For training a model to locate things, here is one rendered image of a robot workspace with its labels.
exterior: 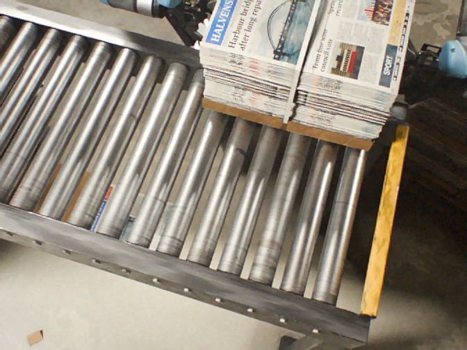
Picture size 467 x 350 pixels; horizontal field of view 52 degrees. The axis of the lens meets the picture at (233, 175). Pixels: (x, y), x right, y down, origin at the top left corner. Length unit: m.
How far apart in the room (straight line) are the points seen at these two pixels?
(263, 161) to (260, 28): 0.28
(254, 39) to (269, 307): 0.50
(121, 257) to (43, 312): 0.90
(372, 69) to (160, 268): 0.54
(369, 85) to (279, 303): 0.44
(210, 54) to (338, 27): 0.24
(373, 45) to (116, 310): 1.26
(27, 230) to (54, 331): 0.83
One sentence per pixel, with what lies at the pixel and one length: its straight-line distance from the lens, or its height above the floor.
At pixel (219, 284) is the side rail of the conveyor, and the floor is 0.80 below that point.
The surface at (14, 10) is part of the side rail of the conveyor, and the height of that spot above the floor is 0.80.
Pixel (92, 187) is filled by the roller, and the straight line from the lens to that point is 1.04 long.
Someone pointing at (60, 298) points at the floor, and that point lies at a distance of 1.84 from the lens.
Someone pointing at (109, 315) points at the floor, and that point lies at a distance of 1.78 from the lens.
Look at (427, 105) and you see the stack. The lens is 1.59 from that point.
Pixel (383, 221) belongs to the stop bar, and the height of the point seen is 0.82.
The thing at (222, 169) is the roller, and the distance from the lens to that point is 1.02.
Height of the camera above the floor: 1.72
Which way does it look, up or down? 65 degrees down
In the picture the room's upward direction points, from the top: 4 degrees clockwise
